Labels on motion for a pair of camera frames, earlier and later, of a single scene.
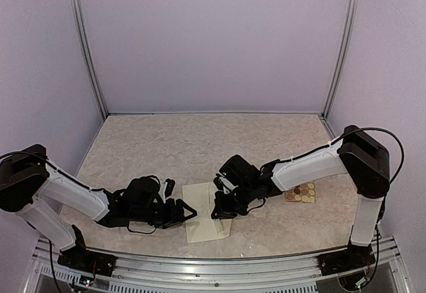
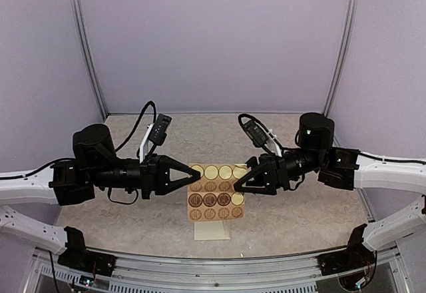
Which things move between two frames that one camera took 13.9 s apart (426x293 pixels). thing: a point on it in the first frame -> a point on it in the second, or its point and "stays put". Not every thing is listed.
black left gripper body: [159, 218] -> [147, 183]
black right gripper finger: [229, 210] -> [261, 180]
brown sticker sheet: [303, 193] -> [212, 197]
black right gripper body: [241, 196] -> [312, 160]
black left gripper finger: [180, 212] -> [164, 184]
